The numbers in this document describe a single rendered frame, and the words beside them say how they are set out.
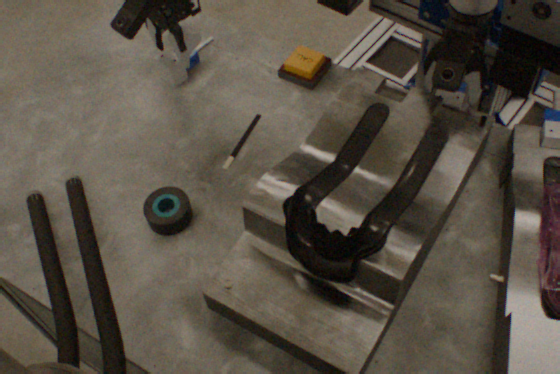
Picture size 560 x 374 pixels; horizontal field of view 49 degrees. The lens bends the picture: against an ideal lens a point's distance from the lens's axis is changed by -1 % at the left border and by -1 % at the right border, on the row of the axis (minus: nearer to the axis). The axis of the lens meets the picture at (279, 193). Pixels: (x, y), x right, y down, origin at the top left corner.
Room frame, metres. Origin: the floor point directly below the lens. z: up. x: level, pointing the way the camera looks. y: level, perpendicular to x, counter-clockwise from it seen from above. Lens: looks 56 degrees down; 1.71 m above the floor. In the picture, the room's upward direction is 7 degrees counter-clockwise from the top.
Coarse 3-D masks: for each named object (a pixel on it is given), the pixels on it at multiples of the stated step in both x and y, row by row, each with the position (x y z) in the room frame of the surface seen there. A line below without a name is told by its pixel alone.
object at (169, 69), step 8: (208, 40) 1.00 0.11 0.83; (200, 48) 0.98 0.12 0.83; (160, 56) 0.95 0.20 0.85; (168, 56) 0.94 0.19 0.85; (176, 56) 0.94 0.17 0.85; (192, 56) 0.95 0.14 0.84; (160, 64) 0.93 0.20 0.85; (168, 64) 0.92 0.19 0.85; (176, 64) 0.92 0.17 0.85; (192, 64) 0.95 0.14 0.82; (160, 72) 0.94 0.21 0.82; (168, 72) 0.91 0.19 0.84; (176, 72) 0.91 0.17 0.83; (184, 72) 0.93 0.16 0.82; (168, 80) 0.92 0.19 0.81; (176, 80) 0.91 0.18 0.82; (184, 80) 0.92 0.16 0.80
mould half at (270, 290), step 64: (320, 128) 0.68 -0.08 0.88; (384, 128) 0.67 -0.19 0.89; (448, 128) 0.65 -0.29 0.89; (256, 192) 0.53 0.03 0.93; (384, 192) 0.53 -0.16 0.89; (448, 192) 0.53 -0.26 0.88; (256, 256) 0.47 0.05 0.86; (384, 256) 0.40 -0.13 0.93; (256, 320) 0.36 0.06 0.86; (320, 320) 0.35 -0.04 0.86; (384, 320) 0.34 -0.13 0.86
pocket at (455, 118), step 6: (438, 102) 0.71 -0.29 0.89; (438, 108) 0.71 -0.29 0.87; (444, 108) 0.71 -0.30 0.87; (450, 108) 0.70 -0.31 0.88; (432, 114) 0.69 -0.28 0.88; (438, 114) 0.70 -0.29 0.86; (444, 114) 0.70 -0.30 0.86; (450, 114) 0.70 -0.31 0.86; (456, 114) 0.69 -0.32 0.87; (462, 114) 0.69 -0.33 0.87; (450, 120) 0.69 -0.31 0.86; (456, 120) 0.68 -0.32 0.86; (462, 120) 0.68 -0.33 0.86
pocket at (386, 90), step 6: (384, 84) 0.78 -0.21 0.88; (378, 90) 0.76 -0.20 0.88; (384, 90) 0.77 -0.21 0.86; (390, 90) 0.77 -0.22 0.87; (396, 90) 0.76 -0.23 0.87; (402, 90) 0.76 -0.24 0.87; (384, 96) 0.76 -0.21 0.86; (390, 96) 0.76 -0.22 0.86; (396, 96) 0.76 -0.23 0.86; (402, 96) 0.75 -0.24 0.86
